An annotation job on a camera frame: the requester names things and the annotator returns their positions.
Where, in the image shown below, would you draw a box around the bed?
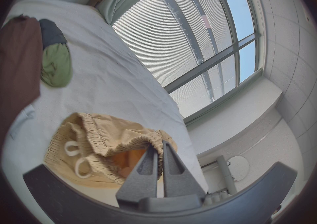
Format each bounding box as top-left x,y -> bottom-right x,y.
0,0 -> 208,208

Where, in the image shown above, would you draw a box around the tan shorts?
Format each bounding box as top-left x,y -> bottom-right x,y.
43,112 -> 178,187

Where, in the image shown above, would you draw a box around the window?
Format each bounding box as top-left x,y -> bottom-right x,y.
111,0 -> 264,125

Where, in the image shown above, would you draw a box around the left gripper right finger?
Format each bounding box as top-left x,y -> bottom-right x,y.
162,140 -> 206,202

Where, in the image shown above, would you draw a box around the black garment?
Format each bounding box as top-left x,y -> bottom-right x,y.
39,19 -> 68,50

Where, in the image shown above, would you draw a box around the brown garment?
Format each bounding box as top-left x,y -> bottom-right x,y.
0,15 -> 44,149

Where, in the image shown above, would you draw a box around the green garment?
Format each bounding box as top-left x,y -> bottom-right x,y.
41,43 -> 73,89

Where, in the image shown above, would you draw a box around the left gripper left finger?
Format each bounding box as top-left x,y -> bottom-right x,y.
116,144 -> 159,207

